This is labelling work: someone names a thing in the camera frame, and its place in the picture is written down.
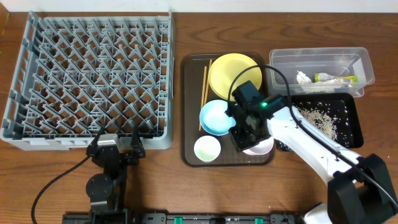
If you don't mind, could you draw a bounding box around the wooden chopstick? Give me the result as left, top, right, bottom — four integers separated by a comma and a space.
202, 59, 213, 107
198, 65, 208, 132

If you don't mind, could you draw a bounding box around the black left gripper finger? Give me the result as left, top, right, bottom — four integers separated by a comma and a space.
131, 125, 142, 149
90, 128, 105, 147

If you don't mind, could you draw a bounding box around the right wooden chopstick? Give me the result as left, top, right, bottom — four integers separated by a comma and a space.
202, 59, 213, 107

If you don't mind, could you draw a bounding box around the dark brown serving tray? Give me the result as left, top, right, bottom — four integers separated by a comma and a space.
180, 53, 275, 168

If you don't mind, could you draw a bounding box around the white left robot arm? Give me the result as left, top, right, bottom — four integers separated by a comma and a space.
86, 128, 146, 223

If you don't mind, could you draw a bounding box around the yellow round plate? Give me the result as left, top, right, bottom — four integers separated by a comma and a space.
208, 53, 262, 100

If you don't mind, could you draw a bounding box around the white ribbed cup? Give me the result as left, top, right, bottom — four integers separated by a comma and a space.
193, 136, 221, 162

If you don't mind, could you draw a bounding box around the pale pink bowl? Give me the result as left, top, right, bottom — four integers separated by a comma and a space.
243, 137, 274, 156

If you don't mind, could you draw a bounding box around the crumpled white tissue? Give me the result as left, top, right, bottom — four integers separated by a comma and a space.
296, 70, 312, 85

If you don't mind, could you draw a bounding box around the clear plastic waste bin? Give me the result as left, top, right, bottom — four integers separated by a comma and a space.
266, 47, 375, 97

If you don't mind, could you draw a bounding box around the grey plastic dish rack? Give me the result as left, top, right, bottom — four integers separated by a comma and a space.
1, 12, 175, 151

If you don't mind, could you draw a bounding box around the green snack wrapper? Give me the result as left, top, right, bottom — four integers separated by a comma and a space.
314, 73, 357, 83

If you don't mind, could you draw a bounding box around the left wooden chopstick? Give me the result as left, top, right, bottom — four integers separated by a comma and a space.
198, 65, 208, 132

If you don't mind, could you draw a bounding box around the light blue bowl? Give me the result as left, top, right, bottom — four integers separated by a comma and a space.
199, 100, 236, 136

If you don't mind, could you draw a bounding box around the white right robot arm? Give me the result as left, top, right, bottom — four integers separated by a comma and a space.
226, 81, 397, 223

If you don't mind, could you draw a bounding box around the black tray with rice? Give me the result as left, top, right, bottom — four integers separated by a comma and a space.
292, 93, 364, 149

